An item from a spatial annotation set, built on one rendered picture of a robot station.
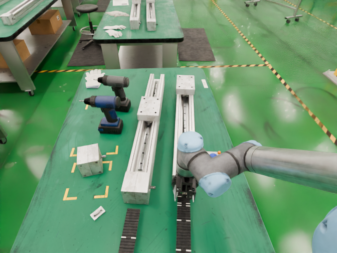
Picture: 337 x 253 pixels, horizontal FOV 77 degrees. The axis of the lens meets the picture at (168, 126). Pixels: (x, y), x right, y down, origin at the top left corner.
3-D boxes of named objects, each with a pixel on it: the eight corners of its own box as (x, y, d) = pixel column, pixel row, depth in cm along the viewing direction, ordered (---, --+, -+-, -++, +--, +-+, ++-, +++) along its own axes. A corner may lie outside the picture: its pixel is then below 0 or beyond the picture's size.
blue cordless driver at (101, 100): (123, 134, 115) (117, 102, 100) (86, 133, 115) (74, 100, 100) (125, 125, 120) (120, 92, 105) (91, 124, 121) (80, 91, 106)
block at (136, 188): (154, 205, 86) (153, 193, 80) (124, 203, 87) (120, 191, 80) (156, 185, 93) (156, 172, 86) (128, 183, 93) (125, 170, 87)
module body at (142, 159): (151, 184, 93) (150, 173, 87) (128, 183, 93) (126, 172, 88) (164, 85, 151) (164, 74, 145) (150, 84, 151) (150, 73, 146)
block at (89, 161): (108, 171, 98) (104, 158, 91) (82, 177, 95) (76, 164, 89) (107, 155, 105) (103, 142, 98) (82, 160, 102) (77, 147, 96)
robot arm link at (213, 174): (245, 170, 56) (219, 143, 63) (211, 188, 52) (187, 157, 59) (239, 186, 61) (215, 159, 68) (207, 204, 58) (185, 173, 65)
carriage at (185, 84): (193, 99, 130) (194, 89, 125) (175, 98, 130) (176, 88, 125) (193, 84, 141) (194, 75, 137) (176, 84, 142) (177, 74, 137)
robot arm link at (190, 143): (187, 153, 58) (172, 133, 63) (185, 176, 65) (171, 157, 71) (211, 143, 61) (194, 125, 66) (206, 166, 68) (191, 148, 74)
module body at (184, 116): (194, 187, 92) (196, 176, 86) (171, 186, 93) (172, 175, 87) (191, 86, 150) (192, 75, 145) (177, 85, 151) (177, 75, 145)
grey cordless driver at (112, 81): (130, 113, 128) (125, 81, 113) (98, 110, 130) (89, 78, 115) (133, 105, 134) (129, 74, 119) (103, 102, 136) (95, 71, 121)
